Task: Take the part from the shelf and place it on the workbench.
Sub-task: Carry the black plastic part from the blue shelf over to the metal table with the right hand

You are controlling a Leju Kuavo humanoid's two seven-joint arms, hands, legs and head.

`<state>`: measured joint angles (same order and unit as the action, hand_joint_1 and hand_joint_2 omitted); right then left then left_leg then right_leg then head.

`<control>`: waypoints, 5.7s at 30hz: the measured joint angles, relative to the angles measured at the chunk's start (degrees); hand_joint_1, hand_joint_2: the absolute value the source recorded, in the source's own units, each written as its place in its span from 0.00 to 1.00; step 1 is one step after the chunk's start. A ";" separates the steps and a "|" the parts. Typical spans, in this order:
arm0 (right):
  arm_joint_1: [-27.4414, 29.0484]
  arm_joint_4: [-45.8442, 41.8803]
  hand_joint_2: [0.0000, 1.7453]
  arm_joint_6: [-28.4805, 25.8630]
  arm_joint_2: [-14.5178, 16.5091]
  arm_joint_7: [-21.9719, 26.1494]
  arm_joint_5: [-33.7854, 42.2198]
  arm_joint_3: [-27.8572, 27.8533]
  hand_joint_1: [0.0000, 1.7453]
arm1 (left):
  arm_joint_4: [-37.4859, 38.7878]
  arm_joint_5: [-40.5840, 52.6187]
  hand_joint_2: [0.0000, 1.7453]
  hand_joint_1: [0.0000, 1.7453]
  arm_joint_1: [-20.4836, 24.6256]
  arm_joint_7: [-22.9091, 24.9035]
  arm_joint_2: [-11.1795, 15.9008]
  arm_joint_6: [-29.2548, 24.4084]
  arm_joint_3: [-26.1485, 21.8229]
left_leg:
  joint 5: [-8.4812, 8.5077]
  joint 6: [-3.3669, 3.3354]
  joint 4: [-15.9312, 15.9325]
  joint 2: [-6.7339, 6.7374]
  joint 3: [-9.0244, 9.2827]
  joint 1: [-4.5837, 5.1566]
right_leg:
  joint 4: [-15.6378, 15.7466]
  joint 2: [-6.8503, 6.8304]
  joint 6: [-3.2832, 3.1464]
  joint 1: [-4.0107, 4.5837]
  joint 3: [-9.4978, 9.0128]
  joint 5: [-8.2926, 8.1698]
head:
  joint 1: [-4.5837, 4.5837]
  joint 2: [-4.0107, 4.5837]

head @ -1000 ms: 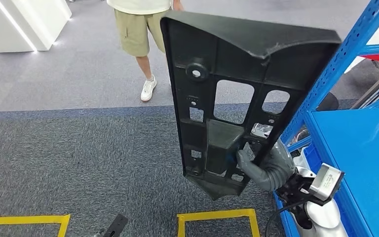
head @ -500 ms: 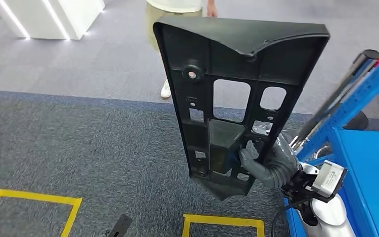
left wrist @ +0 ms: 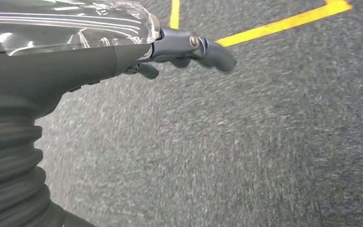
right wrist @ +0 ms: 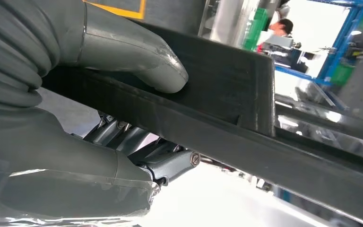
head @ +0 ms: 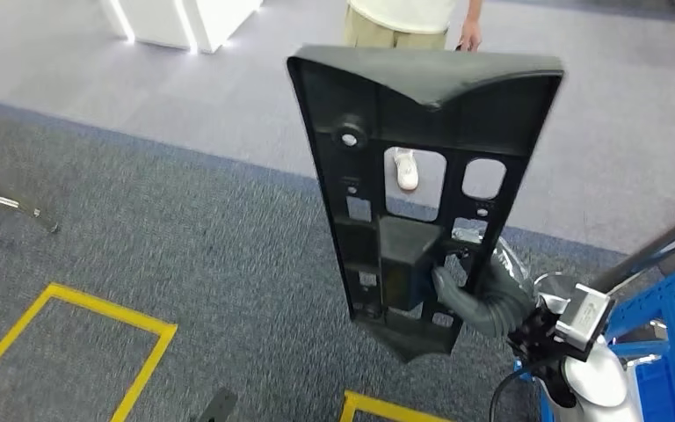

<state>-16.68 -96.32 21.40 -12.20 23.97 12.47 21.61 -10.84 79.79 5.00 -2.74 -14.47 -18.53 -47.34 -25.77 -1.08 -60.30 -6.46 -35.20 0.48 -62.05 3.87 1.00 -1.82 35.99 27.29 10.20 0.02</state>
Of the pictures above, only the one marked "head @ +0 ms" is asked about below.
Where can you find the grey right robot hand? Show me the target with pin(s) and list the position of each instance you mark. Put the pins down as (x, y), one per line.
(500, 303)

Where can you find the black plastic plate bracket part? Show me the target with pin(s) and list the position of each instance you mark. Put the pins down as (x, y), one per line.
(419, 76)

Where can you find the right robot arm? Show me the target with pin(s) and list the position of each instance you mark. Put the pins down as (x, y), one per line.
(596, 378)

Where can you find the person's hand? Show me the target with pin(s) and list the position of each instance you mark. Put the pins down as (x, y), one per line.
(470, 36)

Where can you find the person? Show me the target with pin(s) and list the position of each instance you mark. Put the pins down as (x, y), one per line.
(396, 17)

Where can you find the yellow floor tape square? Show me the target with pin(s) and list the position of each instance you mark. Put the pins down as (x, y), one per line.
(110, 310)

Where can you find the white lit display furniture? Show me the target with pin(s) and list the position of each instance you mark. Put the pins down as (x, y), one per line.
(157, 23)

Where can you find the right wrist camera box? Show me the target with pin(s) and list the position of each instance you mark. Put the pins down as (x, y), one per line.
(585, 314)

